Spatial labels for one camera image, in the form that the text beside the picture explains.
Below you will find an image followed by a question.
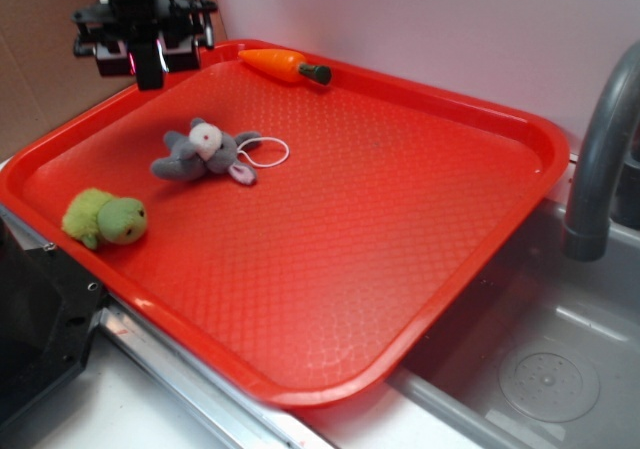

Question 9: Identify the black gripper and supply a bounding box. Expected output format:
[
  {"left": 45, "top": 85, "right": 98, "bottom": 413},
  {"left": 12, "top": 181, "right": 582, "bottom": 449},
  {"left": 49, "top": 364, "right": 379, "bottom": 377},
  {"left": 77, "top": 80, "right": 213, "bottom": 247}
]
[{"left": 71, "top": 0, "right": 217, "bottom": 77}]

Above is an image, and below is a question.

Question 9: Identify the green plush turtle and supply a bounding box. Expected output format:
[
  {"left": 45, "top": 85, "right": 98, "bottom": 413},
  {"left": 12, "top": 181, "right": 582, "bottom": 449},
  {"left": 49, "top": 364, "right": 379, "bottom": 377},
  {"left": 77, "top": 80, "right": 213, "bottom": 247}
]
[{"left": 61, "top": 188, "right": 148, "bottom": 250}]

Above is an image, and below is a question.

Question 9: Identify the grey sink basin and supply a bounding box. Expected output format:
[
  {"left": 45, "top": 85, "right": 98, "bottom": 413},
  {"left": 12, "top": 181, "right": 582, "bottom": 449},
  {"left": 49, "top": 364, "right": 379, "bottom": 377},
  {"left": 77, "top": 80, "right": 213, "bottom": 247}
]
[{"left": 390, "top": 202, "right": 639, "bottom": 448}]

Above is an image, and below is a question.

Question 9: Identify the grey faucet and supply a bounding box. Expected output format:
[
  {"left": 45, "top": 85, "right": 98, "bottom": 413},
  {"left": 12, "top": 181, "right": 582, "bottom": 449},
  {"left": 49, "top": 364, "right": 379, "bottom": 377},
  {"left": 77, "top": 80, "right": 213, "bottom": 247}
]
[{"left": 561, "top": 43, "right": 639, "bottom": 261}]

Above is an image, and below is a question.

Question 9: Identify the orange toy carrot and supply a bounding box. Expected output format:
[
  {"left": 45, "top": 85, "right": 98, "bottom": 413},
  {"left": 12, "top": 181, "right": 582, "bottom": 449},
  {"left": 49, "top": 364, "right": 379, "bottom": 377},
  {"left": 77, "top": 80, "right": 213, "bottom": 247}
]
[{"left": 238, "top": 48, "right": 332, "bottom": 85}]

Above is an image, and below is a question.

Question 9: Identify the red plastic tray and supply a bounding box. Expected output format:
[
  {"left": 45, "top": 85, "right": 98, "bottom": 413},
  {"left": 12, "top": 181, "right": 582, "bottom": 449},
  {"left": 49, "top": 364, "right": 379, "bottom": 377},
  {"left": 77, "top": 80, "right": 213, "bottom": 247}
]
[{"left": 1, "top": 41, "right": 569, "bottom": 408}]

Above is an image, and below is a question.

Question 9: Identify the grey plush bunny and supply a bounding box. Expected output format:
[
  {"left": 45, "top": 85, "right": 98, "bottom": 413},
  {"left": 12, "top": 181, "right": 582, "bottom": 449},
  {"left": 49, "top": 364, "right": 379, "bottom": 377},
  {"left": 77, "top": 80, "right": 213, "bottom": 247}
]
[{"left": 150, "top": 118, "right": 290, "bottom": 186}]

